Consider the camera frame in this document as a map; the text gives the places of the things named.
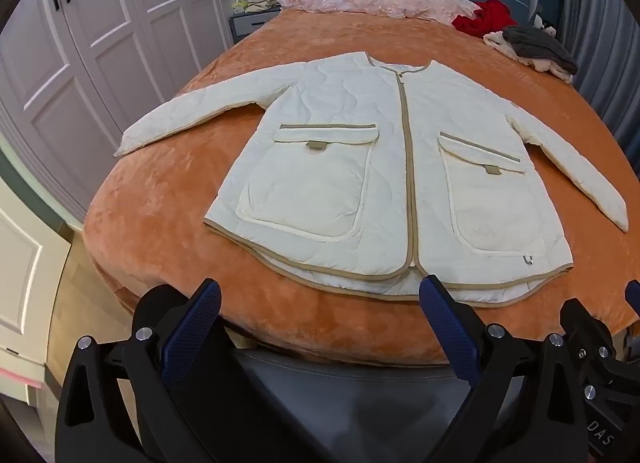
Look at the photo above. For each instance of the orange plush bed blanket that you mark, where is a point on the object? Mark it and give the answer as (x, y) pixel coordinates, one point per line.
(165, 223)

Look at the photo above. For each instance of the cream quilted jacket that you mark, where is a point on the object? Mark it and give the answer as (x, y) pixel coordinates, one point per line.
(325, 143)

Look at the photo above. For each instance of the red cloth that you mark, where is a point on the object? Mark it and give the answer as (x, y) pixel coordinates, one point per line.
(492, 13)

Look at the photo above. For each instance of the grey nightstand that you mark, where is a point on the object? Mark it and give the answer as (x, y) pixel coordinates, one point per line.
(250, 25)

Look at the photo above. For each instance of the white room door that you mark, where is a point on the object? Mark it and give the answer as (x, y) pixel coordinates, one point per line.
(25, 268)

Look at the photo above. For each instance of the white panelled wardrobe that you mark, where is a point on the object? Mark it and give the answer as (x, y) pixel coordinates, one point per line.
(100, 18)

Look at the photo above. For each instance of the grey knitted cloth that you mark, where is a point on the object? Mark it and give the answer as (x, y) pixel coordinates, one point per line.
(537, 45)

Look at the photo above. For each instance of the grey-blue curtain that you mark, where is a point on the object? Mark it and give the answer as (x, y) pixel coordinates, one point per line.
(610, 68)

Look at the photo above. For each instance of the pale yellow cloth pile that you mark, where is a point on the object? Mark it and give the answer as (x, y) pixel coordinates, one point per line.
(260, 2)

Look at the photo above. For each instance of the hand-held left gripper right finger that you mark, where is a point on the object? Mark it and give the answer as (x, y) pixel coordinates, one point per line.
(447, 333)

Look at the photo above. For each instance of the cream fluffy cloth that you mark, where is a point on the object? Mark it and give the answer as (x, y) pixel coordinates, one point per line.
(500, 40)

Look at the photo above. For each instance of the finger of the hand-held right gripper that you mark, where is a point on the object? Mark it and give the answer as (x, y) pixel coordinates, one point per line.
(633, 295)
(587, 330)

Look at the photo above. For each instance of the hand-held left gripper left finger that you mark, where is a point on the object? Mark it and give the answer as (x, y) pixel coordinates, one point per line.
(192, 328)

